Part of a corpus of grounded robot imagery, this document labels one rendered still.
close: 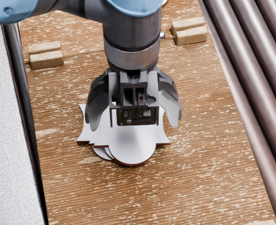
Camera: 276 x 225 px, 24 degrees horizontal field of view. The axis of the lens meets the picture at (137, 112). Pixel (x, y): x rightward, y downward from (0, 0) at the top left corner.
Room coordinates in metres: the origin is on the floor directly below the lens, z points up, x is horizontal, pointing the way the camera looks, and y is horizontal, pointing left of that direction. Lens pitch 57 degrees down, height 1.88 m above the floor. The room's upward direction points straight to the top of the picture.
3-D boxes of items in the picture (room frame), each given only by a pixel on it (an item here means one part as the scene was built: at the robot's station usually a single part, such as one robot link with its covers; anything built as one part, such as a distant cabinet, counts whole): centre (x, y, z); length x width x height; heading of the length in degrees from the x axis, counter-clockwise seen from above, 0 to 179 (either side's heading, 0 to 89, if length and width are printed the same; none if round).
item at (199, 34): (0.77, -0.10, 0.95); 0.06 x 0.02 x 0.03; 102
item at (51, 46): (0.73, 0.17, 0.95); 0.06 x 0.02 x 0.03; 102
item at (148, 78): (0.54, 0.01, 1.13); 0.09 x 0.08 x 0.12; 2
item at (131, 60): (0.55, 0.00, 1.21); 0.08 x 0.08 x 0.05
